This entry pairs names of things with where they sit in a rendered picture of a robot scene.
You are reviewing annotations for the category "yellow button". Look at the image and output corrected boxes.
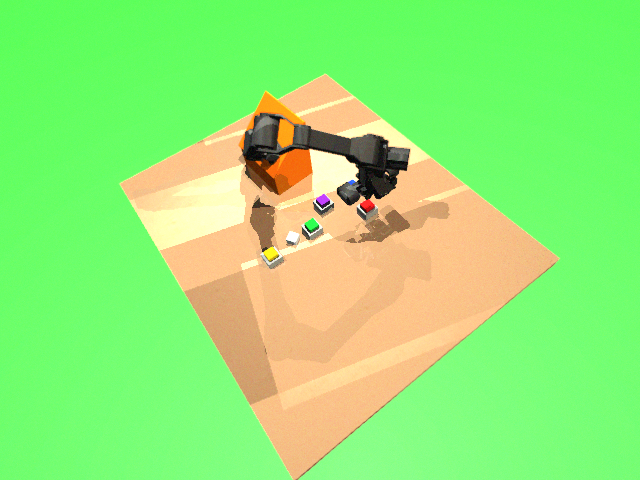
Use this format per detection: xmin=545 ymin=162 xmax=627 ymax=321
xmin=260 ymin=246 xmax=284 ymax=269

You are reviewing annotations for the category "green button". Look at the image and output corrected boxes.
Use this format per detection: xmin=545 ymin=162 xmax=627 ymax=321
xmin=301 ymin=217 xmax=323 ymax=240

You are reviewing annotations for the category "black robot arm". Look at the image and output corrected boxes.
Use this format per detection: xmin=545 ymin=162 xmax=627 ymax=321
xmin=243 ymin=113 xmax=410 ymax=200

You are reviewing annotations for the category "purple button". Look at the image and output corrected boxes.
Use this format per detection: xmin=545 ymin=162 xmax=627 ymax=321
xmin=313 ymin=194 xmax=334 ymax=215

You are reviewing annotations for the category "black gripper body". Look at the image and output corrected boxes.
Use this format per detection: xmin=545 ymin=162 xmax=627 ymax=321
xmin=337 ymin=164 xmax=399 ymax=206

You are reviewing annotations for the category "red button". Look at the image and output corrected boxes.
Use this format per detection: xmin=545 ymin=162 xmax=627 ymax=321
xmin=356 ymin=199 xmax=378 ymax=220

